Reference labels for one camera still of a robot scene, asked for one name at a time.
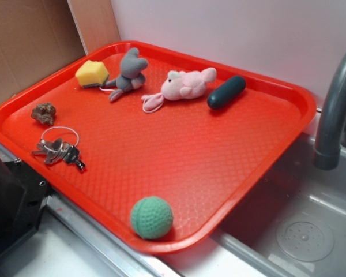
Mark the red plastic tray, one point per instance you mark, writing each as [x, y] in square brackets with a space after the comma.
[202, 162]

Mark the black box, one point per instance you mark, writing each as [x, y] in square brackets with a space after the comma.
[23, 194]

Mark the yellow sponge with green pad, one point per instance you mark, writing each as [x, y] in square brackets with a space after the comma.
[92, 74]

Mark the brown cardboard panel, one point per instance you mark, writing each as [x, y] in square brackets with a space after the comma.
[37, 38]

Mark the grey sink faucet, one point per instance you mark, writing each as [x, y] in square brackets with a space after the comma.
[331, 132]

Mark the bunch of silver keys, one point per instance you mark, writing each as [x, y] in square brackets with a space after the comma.
[59, 149]

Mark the brown rock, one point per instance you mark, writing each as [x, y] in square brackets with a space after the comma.
[44, 113]

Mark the dark green capsule case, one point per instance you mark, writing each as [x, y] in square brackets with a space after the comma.
[226, 93]

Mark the grey plush mouse toy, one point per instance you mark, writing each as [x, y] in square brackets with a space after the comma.
[130, 77]

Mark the green textured ball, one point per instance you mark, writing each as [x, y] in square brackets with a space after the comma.
[151, 218]

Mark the pink plush toy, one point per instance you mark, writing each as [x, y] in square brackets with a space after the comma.
[180, 86]

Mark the grey plastic sink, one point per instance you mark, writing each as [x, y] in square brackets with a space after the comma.
[292, 223]

